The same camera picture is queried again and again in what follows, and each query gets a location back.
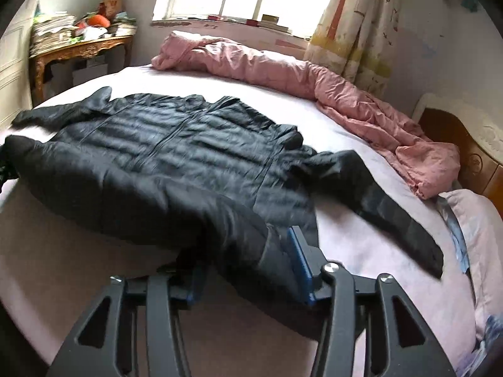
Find black puffer jacket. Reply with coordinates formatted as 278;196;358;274
1;87;443;339

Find pink duvet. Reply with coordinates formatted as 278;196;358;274
151;31;460;199

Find pink and blue pillow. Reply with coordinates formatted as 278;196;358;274
436;189;502;376

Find wooden headboard with white trim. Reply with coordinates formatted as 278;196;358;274
413;93;502;212

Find patterned cream curtain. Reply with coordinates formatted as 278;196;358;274
303;0;401;98

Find brown box on sill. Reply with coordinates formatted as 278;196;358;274
261;14;279;24

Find carved wooden side table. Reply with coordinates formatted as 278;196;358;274
29;36;134;107

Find orange round toy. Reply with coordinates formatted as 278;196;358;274
86;14;111;28

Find stack of papers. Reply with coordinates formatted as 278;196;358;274
30;11;76;56

